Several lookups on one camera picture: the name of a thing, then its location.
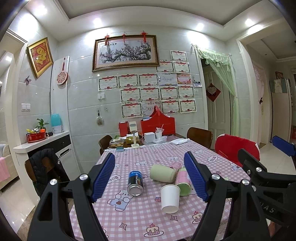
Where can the pale green lying cup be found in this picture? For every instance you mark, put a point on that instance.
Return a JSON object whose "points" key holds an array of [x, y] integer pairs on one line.
{"points": [[162, 173]]}

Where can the gold framed red calligraphy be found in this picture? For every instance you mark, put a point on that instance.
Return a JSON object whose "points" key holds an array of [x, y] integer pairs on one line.
{"points": [[40, 57]]}

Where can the wall brush hanging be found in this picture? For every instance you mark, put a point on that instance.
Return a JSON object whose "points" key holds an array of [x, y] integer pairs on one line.
{"points": [[99, 119]]}

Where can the white desk lamp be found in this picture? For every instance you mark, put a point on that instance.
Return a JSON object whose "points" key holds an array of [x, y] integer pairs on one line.
{"points": [[133, 129]]}

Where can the red chair cover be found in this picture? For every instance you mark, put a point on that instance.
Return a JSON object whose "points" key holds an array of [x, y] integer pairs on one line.
{"points": [[228, 146]]}

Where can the red round wall ornament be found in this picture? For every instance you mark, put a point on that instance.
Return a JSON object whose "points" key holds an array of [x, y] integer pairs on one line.
{"points": [[63, 75]]}

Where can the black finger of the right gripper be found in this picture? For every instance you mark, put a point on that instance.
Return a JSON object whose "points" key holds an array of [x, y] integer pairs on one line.
{"points": [[258, 173]]}

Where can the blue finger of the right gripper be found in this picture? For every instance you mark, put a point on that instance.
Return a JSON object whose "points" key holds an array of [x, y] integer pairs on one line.
{"points": [[284, 146]]}

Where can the white side counter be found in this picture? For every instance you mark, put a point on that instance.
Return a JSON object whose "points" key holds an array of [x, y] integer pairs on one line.
{"points": [[63, 148]]}

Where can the brown wooden chair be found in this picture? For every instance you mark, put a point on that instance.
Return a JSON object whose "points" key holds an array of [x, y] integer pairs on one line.
{"points": [[104, 143], [200, 136]]}

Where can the green door curtain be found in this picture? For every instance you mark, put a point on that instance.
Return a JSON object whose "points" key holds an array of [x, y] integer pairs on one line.
{"points": [[221, 64]]}

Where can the white plastic bag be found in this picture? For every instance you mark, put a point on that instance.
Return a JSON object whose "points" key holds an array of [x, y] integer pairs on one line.
{"points": [[180, 141]]}

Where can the red gift bag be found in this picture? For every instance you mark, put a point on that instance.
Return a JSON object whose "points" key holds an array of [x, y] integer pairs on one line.
{"points": [[159, 120]]}

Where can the red fruit tray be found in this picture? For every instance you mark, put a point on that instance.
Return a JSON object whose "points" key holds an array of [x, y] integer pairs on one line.
{"points": [[35, 137]]}

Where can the plastic cup with straw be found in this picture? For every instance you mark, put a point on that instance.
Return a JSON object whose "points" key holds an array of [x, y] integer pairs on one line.
{"points": [[159, 132]]}

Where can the small pink cup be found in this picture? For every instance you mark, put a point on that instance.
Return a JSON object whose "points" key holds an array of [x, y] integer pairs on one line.
{"points": [[176, 166]]}

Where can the white door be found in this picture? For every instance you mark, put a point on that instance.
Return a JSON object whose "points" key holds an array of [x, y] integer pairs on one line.
{"points": [[219, 111]]}

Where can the plum blossom framed painting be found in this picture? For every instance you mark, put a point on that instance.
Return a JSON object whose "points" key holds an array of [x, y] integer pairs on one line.
{"points": [[125, 51]]}

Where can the brown wooden chair right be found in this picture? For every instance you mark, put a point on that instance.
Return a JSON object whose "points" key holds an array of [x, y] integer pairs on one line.
{"points": [[200, 136]]}

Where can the pink checkered tablecloth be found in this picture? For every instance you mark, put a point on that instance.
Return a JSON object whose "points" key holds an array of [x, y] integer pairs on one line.
{"points": [[126, 217]]}

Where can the brown wooden chair left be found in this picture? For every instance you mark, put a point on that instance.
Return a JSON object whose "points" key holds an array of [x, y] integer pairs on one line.
{"points": [[104, 143]]}

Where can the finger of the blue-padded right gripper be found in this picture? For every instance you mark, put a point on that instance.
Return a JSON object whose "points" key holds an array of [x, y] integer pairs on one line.
{"points": [[246, 219]]}

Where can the small red bag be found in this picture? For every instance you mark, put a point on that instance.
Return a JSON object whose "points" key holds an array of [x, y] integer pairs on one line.
{"points": [[123, 128]]}

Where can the food container with snacks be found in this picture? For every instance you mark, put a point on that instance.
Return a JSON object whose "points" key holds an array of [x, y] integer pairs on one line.
{"points": [[116, 142]]}

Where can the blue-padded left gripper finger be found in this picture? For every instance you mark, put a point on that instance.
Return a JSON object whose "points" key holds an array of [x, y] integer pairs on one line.
{"points": [[51, 220]]}

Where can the light blue humidifier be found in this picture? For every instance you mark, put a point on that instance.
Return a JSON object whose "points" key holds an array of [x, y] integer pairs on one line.
{"points": [[56, 123]]}

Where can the chair with black jacket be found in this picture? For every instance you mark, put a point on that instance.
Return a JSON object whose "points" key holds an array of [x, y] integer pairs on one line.
{"points": [[42, 167]]}

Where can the white paper cup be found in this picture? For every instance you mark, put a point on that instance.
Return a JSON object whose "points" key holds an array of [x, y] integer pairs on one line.
{"points": [[170, 195]]}

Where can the red diamond door sign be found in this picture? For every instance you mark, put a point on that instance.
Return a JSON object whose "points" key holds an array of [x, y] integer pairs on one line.
{"points": [[212, 92]]}

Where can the small potted plant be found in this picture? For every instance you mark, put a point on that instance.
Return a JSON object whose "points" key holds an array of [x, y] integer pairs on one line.
{"points": [[41, 124]]}

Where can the blue metal can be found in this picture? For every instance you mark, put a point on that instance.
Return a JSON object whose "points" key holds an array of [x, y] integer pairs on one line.
{"points": [[135, 185]]}

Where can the white box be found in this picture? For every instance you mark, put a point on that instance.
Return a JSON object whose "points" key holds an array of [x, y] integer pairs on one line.
{"points": [[149, 137]]}

